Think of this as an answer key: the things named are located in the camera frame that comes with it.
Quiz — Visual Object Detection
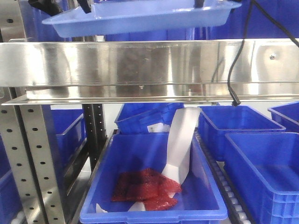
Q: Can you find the large blue crate upper shelf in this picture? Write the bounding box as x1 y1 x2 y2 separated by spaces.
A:
194 0 299 40

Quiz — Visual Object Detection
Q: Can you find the blue bin with red wrap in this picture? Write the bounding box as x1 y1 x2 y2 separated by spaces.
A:
79 133 228 224

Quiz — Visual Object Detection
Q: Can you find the steel shelf front rail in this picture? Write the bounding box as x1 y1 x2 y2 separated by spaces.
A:
9 39 299 105

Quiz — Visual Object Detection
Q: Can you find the perforated steel upright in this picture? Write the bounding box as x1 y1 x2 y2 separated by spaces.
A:
0 0 70 224

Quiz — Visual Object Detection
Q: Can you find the blue bin far side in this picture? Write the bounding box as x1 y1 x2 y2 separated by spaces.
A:
268 101 299 133

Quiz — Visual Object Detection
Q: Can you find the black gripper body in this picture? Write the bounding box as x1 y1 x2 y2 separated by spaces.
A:
28 0 63 16

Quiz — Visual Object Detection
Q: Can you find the blue plastic tray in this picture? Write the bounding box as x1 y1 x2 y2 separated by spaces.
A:
42 0 241 38

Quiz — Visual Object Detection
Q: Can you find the blue bin rear centre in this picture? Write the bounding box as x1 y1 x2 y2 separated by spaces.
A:
114 103 184 134

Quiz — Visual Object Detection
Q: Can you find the black perforated upright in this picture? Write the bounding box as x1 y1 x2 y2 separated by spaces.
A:
82 104 107 171

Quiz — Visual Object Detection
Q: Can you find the blue bin behind upright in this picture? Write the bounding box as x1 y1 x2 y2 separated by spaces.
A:
50 108 87 168

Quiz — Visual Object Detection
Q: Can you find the blue divided crate upper shelf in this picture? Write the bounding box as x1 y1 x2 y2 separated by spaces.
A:
35 0 196 42

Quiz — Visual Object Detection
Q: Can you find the blue bin front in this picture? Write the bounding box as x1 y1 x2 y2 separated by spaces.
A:
224 133 299 224

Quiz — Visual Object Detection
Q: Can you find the blue bin middle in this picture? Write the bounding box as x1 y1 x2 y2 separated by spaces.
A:
198 105 286 161

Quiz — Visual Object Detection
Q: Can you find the black cable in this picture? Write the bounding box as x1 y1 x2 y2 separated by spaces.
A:
227 0 299 107

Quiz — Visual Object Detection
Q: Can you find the white roller track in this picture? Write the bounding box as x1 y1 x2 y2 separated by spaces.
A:
195 131 255 224

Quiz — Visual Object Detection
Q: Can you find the white label paper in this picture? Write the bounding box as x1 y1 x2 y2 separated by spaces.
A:
147 123 170 133

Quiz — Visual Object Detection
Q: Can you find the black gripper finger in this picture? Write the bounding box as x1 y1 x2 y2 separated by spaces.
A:
77 0 91 13
194 0 205 7

